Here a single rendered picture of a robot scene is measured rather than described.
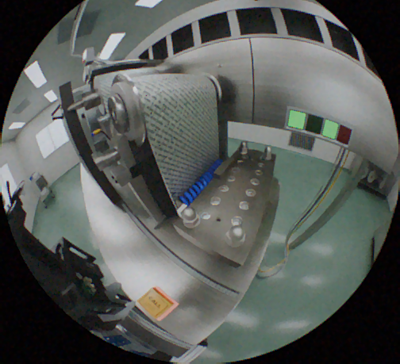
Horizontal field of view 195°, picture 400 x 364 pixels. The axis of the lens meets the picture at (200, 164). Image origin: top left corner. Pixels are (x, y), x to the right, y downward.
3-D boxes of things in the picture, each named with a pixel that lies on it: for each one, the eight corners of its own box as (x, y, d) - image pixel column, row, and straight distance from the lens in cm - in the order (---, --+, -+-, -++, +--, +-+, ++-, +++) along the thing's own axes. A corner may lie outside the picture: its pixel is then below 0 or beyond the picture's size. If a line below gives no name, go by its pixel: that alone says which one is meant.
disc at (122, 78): (124, 143, 33) (106, 87, 33) (125, 142, 33) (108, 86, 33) (154, 152, 19) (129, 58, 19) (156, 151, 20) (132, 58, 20)
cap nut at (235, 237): (221, 242, 24) (222, 233, 19) (230, 226, 25) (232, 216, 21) (239, 250, 23) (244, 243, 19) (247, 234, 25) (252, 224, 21)
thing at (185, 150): (173, 204, 31) (147, 133, 20) (217, 159, 44) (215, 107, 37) (175, 204, 30) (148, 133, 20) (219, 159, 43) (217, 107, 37)
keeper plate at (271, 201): (256, 221, 40) (267, 201, 32) (263, 199, 46) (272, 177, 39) (263, 224, 41) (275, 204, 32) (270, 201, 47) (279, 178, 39)
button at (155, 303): (140, 300, 42) (135, 300, 39) (155, 287, 39) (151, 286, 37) (159, 318, 40) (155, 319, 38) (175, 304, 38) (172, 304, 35)
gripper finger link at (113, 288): (142, 292, 25) (103, 288, 17) (123, 308, 28) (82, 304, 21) (132, 279, 26) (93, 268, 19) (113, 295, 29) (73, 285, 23)
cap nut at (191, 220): (179, 222, 26) (174, 211, 22) (190, 210, 27) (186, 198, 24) (193, 231, 25) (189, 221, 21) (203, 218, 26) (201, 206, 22)
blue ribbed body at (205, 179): (178, 205, 31) (175, 197, 29) (218, 163, 43) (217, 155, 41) (189, 212, 30) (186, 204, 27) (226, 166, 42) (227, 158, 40)
